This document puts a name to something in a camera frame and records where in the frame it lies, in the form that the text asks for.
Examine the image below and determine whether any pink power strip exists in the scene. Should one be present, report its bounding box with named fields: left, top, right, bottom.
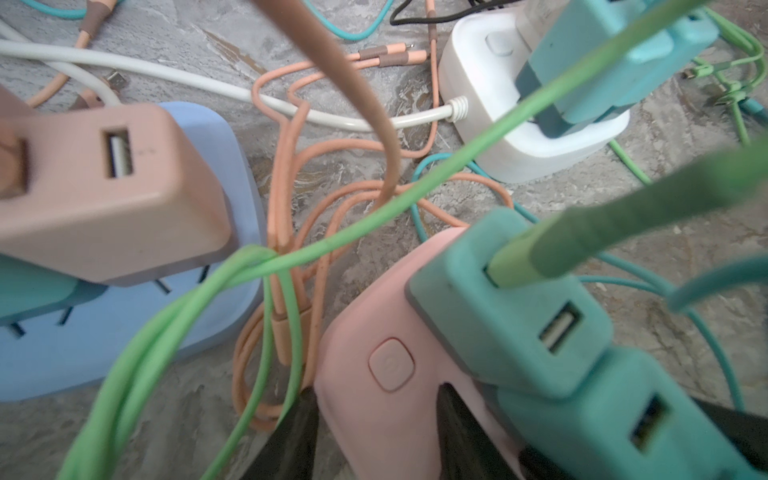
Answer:
left=314, top=228, right=520, bottom=479

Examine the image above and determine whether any green cable bundle right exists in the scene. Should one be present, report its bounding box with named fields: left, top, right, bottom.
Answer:
left=683, top=5, right=768, bottom=148

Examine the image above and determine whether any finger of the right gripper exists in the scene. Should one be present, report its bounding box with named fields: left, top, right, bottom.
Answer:
left=693, top=398, right=767, bottom=468

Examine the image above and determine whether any teal USB cable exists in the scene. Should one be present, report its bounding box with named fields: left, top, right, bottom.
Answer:
left=410, top=152, right=768, bottom=412

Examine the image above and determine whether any blue power strip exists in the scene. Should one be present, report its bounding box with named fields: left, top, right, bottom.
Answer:
left=1, top=102, right=266, bottom=403

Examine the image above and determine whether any teal charger on blue strip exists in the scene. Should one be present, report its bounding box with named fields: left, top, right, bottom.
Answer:
left=1, top=255, right=107, bottom=326

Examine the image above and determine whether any white power cord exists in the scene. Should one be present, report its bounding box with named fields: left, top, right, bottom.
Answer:
left=0, top=20, right=470, bottom=133

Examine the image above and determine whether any teal USB charger with green cable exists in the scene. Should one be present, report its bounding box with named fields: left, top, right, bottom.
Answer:
left=407, top=208, right=613, bottom=400

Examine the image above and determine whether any pink USB charger front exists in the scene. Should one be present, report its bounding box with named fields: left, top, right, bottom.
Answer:
left=1, top=104, right=237, bottom=286

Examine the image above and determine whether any teal charger on white strip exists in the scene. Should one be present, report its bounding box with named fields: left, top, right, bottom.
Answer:
left=515, top=1, right=719, bottom=138

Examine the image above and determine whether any black cable on white strip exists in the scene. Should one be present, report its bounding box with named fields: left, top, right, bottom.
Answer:
left=388, top=0, right=523, bottom=26

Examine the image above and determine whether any white power strip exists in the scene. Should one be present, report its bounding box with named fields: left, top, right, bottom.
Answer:
left=438, top=4, right=630, bottom=184

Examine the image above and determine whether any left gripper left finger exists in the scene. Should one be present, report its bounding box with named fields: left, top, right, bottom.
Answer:
left=240, top=387, right=320, bottom=480

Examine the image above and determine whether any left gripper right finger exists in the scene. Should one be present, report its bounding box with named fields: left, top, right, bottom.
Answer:
left=436, top=383, right=513, bottom=479

